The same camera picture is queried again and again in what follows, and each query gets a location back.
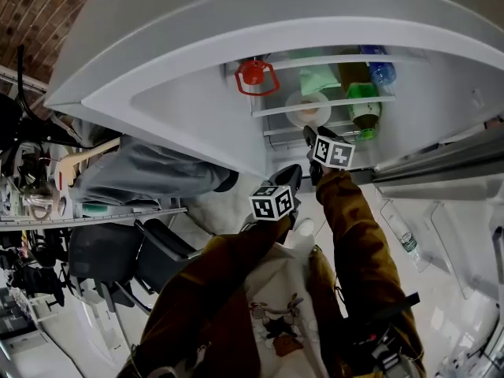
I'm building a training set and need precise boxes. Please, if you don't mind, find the white refrigerator door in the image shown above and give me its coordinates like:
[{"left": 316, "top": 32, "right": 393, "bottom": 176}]
[{"left": 372, "top": 124, "right": 504, "bottom": 378}]

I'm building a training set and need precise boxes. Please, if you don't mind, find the person's white shoe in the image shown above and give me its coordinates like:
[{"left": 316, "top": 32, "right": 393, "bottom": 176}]
[{"left": 293, "top": 217, "right": 316, "bottom": 247}]

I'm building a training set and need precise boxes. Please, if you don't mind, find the person's white printed sweatshirt torso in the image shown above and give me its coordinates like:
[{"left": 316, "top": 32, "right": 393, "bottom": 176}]
[{"left": 239, "top": 242, "right": 343, "bottom": 378}]

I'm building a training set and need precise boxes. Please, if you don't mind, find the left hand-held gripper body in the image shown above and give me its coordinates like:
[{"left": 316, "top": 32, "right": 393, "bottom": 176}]
[{"left": 248, "top": 171, "right": 304, "bottom": 232}]

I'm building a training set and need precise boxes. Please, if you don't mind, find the person's left forearm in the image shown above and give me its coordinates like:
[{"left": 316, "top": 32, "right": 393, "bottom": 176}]
[{"left": 157, "top": 214, "right": 295, "bottom": 330}]

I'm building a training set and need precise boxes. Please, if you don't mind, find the green plastic bag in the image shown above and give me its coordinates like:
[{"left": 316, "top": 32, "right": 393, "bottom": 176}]
[{"left": 297, "top": 63, "right": 342, "bottom": 96}]

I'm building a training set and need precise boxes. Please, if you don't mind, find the dark soda bottle red cap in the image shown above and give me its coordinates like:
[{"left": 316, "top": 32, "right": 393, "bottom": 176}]
[{"left": 235, "top": 57, "right": 280, "bottom": 97}]

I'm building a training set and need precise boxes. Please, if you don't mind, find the clear plastic water bottle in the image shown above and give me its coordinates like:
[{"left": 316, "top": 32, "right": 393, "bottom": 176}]
[{"left": 384, "top": 202, "right": 428, "bottom": 271}]

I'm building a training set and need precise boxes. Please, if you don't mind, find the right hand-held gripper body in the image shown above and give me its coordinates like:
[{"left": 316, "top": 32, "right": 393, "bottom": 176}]
[{"left": 309, "top": 130, "right": 355, "bottom": 187}]

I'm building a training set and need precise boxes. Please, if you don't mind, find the green box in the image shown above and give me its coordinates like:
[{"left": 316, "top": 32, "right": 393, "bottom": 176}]
[{"left": 80, "top": 202, "right": 109, "bottom": 216}]

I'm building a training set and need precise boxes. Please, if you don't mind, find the black mesh office chair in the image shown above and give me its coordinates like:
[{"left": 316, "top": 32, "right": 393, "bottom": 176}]
[{"left": 69, "top": 218, "right": 206, "bottom": 326}]

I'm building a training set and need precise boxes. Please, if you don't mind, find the blue water bottle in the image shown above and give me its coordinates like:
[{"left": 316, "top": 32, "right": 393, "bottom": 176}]
[{"left": 360, "top": 44, "right": 397, "bottom": 94}]

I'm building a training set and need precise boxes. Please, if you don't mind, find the black waist-worn device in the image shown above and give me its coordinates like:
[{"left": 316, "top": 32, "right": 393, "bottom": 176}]
[{"left": 350, "top": 291, "right": 421, "bottom": 369}]

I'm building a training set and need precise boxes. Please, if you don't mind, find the black wheel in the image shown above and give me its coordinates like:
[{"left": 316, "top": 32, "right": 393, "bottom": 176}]
[{"left": 214, "top": 169, "right": 239, "bottom": 192}]

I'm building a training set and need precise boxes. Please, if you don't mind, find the wooden clothes hanger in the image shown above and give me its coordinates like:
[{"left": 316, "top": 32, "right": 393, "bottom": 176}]
[{"left": 58, "top": 138, "right": 121, "bottom": 188}]

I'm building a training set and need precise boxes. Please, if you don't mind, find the black camera equipment pile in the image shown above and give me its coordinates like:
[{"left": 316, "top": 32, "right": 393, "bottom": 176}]
[{"left": 0, "top": 226, "right": 66, "bottom": 306}]

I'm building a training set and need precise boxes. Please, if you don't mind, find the white perforated metal rack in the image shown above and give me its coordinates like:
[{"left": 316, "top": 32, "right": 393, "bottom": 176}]
[{"left": 0, "top": 206, "right": 188, "bottom": 232}]

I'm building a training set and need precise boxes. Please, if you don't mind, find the person's right forearm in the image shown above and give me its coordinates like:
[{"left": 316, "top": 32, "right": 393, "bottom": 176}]
[{"left": 314, "top": 169, "right": 406, "bottom": 310}]

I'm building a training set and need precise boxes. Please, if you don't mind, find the white refrigerator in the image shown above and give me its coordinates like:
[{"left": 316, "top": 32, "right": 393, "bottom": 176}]
[{"left": 45, "top": 0, "right": 504, "bottom": 180}]

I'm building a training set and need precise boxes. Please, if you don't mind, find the white round plate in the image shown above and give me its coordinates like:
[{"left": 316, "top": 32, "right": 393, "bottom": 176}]
[{"left": 283, "top": 90, "right": 332, "bottom": 128}]

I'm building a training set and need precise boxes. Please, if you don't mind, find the green label tea bottle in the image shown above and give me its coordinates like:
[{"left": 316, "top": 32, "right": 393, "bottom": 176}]
[{"left": 337, "top": 51, "right": 383, "bottom": 141}]

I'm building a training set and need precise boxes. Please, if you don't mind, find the beige tape roll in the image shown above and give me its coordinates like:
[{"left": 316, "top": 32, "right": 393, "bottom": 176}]
[{"left": 23, "top": 195, "right": 60, "bottom": 222}]

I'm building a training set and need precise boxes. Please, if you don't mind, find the grey coat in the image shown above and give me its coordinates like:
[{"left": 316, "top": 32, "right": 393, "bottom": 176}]
[{"left": 70, "top": 118, "right": 237, "bottom": 206}]

